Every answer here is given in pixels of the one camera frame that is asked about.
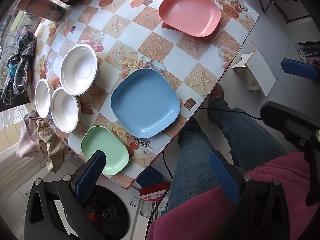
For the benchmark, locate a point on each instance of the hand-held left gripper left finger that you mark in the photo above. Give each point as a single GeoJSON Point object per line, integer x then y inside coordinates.
{"type": "Point", "coordinates": [91, 175]}

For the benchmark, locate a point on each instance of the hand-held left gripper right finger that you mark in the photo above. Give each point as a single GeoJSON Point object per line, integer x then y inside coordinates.
{"type": "Point", "coordinates": [223, 177]}

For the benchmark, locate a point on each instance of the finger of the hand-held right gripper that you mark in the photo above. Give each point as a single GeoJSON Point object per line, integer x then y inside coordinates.
{"type": "Point", "coordinates": [280, 115]}
{"type": "Point", "coordinates": [298, 68]}

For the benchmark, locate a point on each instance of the green square plate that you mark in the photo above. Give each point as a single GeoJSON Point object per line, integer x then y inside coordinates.
{"type": "Point", "coordinates": [110, 145]}

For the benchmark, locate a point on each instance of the small white bowl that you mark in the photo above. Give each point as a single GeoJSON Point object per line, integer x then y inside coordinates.
{"type": "Point", "coordinates": [64, 110]}
{"type": "Point", "coordinates": [42, 97]}

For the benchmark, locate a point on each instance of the blue square plate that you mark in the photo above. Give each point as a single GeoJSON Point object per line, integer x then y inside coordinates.
{"type": "Point", "coordinates": [145, 102]}

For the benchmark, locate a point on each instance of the large white bowl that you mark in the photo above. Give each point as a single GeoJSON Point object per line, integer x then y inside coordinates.
{"type": "Point", "coordinates": [78, 70]}

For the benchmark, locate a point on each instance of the pink square plate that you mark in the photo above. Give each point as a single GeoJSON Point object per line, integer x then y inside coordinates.
{"type": "Point", "coordinates": [190, 12]}

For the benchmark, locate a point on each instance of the white washing machine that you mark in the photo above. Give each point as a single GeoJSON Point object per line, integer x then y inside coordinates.
{"type": "Point", "coordinates": [112, 183]}

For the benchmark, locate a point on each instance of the person's jeans leg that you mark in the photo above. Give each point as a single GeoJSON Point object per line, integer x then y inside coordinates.
{"type": "Point", "coordinates": [250, 135]}
{"type": "Point", "coordinates": [192, 165]}

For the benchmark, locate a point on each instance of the beige hanging cloth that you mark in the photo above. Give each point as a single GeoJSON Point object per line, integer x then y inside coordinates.
{"type": "Point", "coordinates": [53, 150]}

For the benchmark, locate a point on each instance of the person in jeans, red top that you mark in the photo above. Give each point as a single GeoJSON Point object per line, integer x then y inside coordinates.
{"type": "Point", "coordinates": [200, 217]}

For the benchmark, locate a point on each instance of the small white wooden stool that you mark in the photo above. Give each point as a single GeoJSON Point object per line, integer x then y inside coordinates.
{"type": "Point", "coordinates": [243, 61]}

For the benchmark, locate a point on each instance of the blue dustpan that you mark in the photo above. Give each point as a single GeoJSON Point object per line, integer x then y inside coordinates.
{"type": "Point", "coordinates": [150, 177]}

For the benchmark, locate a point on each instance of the red broom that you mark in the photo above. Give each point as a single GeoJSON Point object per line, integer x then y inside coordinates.
{"type": "Point", "coordinates": [155, 188]}

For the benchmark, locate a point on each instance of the brown slipper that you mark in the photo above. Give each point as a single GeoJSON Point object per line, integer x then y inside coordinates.
{"type": "Point", "coordinates": [217, 91]}

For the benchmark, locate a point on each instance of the pink towel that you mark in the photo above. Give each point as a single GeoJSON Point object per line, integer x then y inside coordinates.
{"type": "Point", "coordinates": [27, 140]}

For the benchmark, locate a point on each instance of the grey plaid cloth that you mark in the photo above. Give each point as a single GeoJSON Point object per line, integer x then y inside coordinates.
{"type": "Point", "coordinates": [22, 55]}

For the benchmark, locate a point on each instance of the pink brown thermos bottle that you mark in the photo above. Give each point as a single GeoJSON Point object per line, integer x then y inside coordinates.
{"type": "Point", "coordinates": [40, 7]}

